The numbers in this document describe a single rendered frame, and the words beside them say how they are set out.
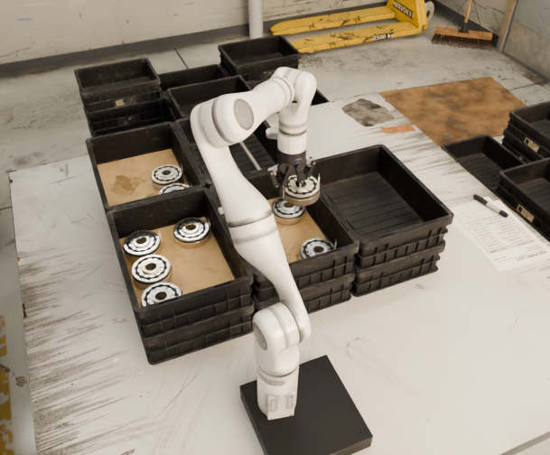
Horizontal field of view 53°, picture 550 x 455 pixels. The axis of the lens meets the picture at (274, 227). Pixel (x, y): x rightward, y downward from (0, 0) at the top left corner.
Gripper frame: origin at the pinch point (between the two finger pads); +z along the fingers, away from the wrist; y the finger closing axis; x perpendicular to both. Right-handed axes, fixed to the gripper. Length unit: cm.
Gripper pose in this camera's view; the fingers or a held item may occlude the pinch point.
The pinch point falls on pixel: (290, 190)
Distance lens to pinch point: 150.2
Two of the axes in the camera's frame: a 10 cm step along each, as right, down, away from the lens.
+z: -0.1, 7.4, 6.7
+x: -3.8, -6.2, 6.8
